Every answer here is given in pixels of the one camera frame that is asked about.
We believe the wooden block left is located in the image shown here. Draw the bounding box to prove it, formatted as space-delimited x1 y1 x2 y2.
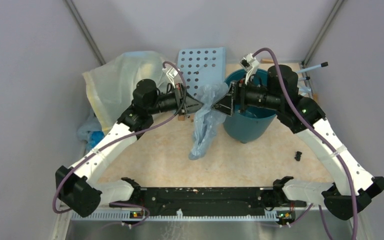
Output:
177 115 185 121

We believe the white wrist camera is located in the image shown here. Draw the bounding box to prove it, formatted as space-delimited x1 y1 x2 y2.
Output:
239 53 260 85
164 66 178 87

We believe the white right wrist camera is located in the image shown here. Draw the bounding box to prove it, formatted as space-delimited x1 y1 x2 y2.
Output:
239 53 260 85

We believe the large translucent yellowish bag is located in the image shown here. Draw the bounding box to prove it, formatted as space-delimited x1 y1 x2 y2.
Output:
82 51 169 134

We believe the light blue trash bag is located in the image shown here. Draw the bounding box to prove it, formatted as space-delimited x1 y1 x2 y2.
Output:
188 82 229 160

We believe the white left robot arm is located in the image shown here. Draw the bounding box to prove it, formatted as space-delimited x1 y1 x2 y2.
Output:
52 79 203 217

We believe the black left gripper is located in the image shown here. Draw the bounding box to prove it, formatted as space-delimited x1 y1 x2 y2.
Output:
147 82 208 116

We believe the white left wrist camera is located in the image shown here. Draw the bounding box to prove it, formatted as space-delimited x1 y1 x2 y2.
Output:
164 66 178 87

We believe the blue crumpled bag at wall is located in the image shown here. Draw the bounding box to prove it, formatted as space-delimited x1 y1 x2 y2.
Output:
76 108 105 153

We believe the wooden block at wall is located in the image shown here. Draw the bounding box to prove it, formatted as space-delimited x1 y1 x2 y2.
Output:
260 58 274 64

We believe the light blue perforated board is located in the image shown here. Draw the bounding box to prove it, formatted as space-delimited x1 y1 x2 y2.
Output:
177 47 226 97

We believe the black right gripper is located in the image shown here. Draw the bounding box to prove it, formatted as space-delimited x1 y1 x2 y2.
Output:
211 73 282 117

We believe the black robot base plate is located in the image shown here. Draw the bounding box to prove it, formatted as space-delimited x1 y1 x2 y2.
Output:
128 187 307 217

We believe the light blue metal stool frame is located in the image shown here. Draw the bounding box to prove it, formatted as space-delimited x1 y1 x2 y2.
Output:
296 61 329 98

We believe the teal plastic trash bin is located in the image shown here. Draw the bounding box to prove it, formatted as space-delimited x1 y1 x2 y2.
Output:
222 68 276 144

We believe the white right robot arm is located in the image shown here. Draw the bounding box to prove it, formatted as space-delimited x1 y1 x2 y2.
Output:
212 64 384 220

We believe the light blue cable comb strip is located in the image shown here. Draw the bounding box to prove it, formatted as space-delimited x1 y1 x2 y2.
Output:
71 209 279 222

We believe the small black plastic part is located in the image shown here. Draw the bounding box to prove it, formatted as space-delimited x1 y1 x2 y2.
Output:
294 151 303 162

